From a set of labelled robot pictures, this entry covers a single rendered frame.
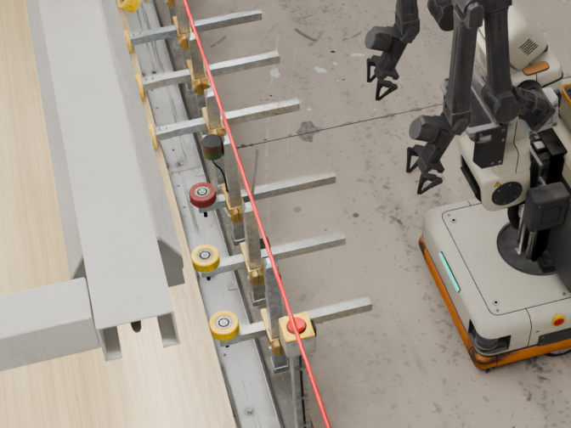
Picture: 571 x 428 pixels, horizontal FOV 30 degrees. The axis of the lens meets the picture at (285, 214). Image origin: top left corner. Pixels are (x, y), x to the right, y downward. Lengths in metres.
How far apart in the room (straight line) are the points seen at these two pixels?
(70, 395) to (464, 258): 1.62
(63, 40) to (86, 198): 0.26
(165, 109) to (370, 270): 1.01
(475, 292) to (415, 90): 1.43
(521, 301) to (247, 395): 1.12
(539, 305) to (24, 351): 2.92
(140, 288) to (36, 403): 1.89
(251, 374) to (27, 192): 0.88
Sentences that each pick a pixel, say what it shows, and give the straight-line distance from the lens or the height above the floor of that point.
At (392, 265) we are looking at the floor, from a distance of 4.18.
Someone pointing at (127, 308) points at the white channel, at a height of 2.46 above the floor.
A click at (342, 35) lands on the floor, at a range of 5.23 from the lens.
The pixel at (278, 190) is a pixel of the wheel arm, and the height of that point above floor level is 0.85.
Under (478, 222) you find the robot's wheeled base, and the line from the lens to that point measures 3.98.
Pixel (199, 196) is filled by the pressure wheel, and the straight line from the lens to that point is 3.21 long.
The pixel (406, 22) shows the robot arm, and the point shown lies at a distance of 3.24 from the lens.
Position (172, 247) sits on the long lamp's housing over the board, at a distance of 1.13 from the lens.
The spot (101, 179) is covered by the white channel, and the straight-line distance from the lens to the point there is 1.07.
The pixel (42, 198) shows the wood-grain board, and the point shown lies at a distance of 3.32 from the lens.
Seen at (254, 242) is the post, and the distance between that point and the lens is 2.97.
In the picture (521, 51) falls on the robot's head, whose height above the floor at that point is 1.30.
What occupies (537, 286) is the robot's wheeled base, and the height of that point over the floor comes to 0.28.
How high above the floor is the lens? 3.20
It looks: 47 degrees down
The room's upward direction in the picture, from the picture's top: 4 degrees counter-clockwise
